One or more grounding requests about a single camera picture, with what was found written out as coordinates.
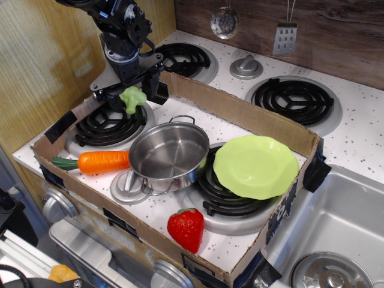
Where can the silver stove knob at back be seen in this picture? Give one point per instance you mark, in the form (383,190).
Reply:
(246,68)

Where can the light green plastic plate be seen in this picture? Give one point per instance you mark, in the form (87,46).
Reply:
(256,167)

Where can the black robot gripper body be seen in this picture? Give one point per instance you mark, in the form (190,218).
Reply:
(124,71)

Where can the green toy broccoli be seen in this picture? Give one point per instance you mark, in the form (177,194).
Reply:
(132,97)

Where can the silver sink drain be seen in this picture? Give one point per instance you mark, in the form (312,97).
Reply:
(325,269)

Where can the back right black burner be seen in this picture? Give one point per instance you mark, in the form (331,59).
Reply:
(300,99)

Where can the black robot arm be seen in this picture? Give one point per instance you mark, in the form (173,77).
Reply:
(123,26)

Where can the hanging silver slotted spatula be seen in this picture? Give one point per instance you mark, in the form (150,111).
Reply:
(285,36)

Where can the right oven front knob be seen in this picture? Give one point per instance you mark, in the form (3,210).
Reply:
(167,275)

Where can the yellow object at bottom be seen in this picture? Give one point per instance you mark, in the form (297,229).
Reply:
(62,273)

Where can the hanging silver strainer ladle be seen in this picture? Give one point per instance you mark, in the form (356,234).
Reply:
(225,22)

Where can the silver stove knob in fence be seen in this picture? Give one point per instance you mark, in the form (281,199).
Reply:
(126,188)

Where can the front right black burner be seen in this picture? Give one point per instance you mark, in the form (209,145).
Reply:
(224,212)

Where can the silver toy sink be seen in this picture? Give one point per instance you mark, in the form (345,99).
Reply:
(343,216)

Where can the red toy strawberry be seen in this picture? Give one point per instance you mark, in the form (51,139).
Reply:
(186,227)

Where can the small steel pan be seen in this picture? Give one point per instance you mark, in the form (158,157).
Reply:
(169,157)

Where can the cardboard fence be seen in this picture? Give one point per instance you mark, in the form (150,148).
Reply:
(232,109)

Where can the front left black burner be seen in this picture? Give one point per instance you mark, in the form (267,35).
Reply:
(107,130)

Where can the silver oven door handle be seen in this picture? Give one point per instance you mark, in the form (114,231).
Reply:
(99,261)

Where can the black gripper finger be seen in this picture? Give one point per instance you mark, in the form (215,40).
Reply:
(114,100)
(150,85)

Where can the oven knob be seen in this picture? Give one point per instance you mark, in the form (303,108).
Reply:
(167,275)
(57,207)

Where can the orange toy carrot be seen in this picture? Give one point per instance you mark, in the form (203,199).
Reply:
(95,162)

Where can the left oven front knob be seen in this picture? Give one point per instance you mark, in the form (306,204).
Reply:
(57,207)

